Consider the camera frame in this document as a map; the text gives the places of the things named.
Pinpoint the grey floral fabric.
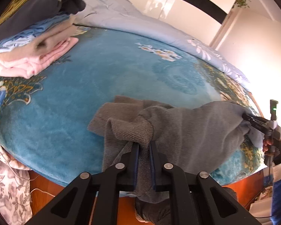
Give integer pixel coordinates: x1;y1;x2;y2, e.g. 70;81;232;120
0;145;32;224

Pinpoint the grey knitted sweater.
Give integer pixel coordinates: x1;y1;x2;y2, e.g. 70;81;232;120
88;95;263;224

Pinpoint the pink folded garment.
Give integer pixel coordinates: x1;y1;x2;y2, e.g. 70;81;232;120
0;37;78;79

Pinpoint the white black-striped wardrobe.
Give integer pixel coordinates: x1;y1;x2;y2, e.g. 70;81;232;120
129;0;235;45

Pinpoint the light blue folded garment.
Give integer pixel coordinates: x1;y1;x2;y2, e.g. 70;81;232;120
0;13;70;53

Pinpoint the light blue floral quilt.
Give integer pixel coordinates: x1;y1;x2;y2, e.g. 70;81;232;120
75;0;249;89

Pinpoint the dark navy folded garment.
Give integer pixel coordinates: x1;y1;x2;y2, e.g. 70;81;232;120
0;0;86;41

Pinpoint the right hand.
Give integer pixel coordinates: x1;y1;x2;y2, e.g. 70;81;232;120
262;137;275;155

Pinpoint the teal floral bed blanket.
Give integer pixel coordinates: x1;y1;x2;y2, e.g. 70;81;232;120
0;27;259;186

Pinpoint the green hanging plant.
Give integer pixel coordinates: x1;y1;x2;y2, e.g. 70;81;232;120
233;0;250;8

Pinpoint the beige folded garment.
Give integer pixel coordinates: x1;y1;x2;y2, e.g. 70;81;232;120
0;15;76;62

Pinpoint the white cable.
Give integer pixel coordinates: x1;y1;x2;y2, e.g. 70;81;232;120
29;187;56;199

